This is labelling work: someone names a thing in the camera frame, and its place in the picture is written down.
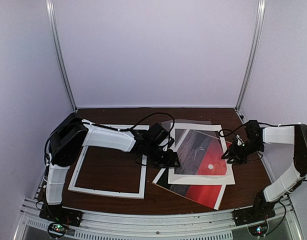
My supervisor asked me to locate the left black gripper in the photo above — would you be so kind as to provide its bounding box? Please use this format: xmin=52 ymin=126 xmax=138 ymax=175
xmin=146 ymin=143 xmax=181 ymax=169

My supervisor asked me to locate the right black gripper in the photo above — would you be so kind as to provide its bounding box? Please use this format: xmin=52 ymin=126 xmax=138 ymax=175
xmin=221 ymin=139 xmax=264 ymax=165

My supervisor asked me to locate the red and grey photo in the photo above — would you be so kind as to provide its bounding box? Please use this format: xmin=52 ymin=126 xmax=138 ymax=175
xmin=152 ymin=138 xmax=228 ymax=210

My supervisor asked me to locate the clear acrylic sheet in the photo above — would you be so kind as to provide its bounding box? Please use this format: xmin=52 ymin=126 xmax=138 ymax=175
xmin=161 ymin=119 xmax=231 ymax=177

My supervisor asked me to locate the white mat board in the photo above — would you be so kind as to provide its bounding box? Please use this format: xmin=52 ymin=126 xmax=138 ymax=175
xmin=167 ymin=122 xmax=236 ymax=186

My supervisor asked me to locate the white picture frame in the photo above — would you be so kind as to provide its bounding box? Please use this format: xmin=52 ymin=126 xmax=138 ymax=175
xmin=68 ymin=124 xmax=148 ymax=199

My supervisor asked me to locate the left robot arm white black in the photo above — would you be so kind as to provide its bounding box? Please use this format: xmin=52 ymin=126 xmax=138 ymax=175
xmin=45 ymin=116 xmax=181 ymax=222

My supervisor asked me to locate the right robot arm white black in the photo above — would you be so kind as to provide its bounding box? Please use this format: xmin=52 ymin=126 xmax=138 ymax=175
xmin=222 ymin=119 xmax=307 ymax=221

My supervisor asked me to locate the right controller board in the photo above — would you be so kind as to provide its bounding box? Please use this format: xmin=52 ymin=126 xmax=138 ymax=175
xmin=248 ymin=222 xmax=269 ymax=238

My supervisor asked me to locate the controller board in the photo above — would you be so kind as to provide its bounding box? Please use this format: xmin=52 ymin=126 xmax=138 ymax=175
xmin=47 ymin=222 xmax=69 ymax=239
xmin=248 ymin=222 xmax=269 ymax=238

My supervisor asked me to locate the left controller board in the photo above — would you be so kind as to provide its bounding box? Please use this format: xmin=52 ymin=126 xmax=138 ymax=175
xmin=47 ymin=222 xmax=69 ymax=239

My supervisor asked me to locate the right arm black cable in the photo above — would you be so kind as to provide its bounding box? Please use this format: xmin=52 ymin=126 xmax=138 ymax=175
xmin=218 ymin=122 xmax=269 ymax=161

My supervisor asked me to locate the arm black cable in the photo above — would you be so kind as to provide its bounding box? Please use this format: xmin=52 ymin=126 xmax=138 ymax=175
xmin=113 ymin=112 xmax=176 ymax=151
xmin=218 ymin=122 xmax=269 ymax=161

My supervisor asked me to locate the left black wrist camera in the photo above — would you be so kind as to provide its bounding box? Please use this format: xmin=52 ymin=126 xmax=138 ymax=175
xmin=149 ymin=123 xmax=169 ymax=145

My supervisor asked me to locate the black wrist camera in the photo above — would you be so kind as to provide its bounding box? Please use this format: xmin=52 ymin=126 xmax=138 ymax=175
xmin=149 ymin=123 xmax=169 ymax=145
xmin=244 ymin=120 xmax=261 ymax=139

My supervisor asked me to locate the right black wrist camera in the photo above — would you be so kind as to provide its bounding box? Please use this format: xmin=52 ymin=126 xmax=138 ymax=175
xmin=244 ymin=120 xmax=261 ymax=139

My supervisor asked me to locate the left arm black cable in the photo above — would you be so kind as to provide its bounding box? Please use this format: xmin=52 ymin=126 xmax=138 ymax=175
xmin=113 ymin=112 xmax=176 ymax=151

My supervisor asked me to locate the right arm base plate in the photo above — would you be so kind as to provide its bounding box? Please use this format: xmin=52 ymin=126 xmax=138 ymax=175
xmin=232 ymin=207 xmax=276 ymax=226

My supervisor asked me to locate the front aluminium rail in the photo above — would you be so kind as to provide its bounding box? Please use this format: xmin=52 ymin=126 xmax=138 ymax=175
xmin=15 ymin=197 xmax=302 ymax=240

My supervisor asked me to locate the right aluminium corner post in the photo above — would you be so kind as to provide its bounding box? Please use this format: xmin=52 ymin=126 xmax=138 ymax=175
xmin=235 ymin=0 xmax=266 ymax=112

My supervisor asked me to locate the aluminium corner post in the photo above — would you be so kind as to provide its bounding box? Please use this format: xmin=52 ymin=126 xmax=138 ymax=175
xmin=235 ymin=0 xmax=266 ymax=112
xmin=45 ymin=0 xmax=78 ymax=112

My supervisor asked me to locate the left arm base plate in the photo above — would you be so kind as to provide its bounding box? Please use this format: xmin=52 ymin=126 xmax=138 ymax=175
xmin=39 ymin=204 xmax=83 ymax=227

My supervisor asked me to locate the left aluminium corner post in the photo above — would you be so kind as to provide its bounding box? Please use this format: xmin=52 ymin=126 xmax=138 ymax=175
xmin=45 ymin=0 xmax=78 ymax=112

